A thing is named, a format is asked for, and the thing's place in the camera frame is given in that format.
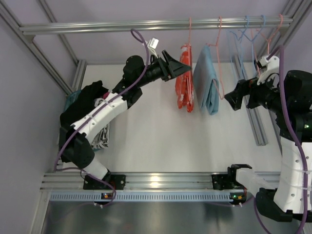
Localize pink wire hanger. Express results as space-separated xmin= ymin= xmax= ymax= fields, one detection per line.
xmin=186 ymin=17 xmax=192 ymax=113

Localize black trousers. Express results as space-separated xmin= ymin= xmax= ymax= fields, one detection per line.
xmin=60 ymin=80 xmax=109 ymax=127

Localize light blue trousers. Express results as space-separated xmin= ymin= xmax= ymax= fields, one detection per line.
xmin=193 ymin=45 xmax=219 ymax=115

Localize pink garment in basket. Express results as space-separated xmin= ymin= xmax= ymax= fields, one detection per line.
xmin=102 ymin=92 xmax=109 ymax=99

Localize teal laundry basket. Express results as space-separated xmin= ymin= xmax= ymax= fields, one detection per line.
xmin=63 ymin=90 xmax=81 ymax=112

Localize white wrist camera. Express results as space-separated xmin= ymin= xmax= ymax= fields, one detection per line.
xmin=147 ymin=38 xmax=159 ymax=58
xmin=256 ymin=55 xmax=280 ymax=85

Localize grey slotted cable duct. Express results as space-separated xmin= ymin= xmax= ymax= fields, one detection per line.
xmin=50 ymin=192 xmax=233 ymax=202

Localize empty pink hanger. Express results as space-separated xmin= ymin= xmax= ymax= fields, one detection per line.
xmin=251 ymin=14 xmax=284 ymax=77

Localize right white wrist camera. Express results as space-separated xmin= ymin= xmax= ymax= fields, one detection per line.
xmin=256 ymin=55 xmax=280 ymax=85

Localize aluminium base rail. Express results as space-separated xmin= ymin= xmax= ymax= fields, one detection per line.
xmin=40 ymin=172 xmax=281 ymax=192

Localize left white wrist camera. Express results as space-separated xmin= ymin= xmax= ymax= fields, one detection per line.
xmin=147 ymin=38 xmax=159 ymax=58

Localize blue wire hanger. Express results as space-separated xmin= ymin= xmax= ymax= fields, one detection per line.
xmin=226 ymin=15 xmax=250 ymax=80

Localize aluminium frame posts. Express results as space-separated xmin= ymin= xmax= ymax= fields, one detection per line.
xmin=233 ymin=0 xmax=312 ymax=146
xmin=0 ymin=0 xmax=87 ymax=95

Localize empty blue hanger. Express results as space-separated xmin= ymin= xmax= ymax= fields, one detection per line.
xmin=240 ymin=14 xmax=267 ymax=74

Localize orange white trousers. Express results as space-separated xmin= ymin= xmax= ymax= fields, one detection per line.
xmin=175 ymin=43 xmax=194 ymax=111

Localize aluminium hanging rail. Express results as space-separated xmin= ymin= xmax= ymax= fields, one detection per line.
xmin=19 ymin=16 xmax=293 ymax=36

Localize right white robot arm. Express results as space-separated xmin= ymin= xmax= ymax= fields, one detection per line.
xmin=225 ymin=70 xmax=312 ymax=223

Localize aluminium frame posts right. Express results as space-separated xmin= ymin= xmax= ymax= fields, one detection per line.
xmin=233 ymin=0 xmax=312 ymax=146

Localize pink hanger with blue trousers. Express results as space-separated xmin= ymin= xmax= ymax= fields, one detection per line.
xmin=207 ymin=16 xmax=225 ymax=100

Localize aluminium frame posts left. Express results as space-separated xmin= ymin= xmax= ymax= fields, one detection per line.
xmin=0 ymin=0 xmax=87 ymax=95

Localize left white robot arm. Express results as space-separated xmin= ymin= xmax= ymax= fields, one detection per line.
xmin=59 ymin=51 xmax=191 ymax=182

